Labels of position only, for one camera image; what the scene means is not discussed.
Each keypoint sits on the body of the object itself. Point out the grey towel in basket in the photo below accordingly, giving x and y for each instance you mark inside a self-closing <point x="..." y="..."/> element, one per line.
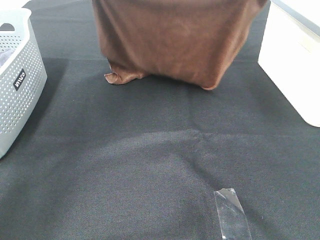
<point x="6" y="57"/>

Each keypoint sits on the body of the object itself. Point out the brown microfibre towel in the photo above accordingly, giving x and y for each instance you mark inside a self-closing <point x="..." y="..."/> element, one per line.
<point x="194" y="41"/>

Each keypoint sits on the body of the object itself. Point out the grey perforated laundry basket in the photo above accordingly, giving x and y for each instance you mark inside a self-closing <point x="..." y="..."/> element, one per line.
<point x="22" y="75"/>

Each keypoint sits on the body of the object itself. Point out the clear tape strip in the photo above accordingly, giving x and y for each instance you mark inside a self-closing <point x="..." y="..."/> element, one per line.
<point x="232" y="219"/>

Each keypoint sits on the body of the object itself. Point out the black table cloth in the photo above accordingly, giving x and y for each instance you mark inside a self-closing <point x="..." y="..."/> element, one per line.
<point x="142" y="161"/>

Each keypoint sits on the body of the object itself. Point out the white woven storage bin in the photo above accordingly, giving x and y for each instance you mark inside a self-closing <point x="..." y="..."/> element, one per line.
<point x="290" y="54"/>

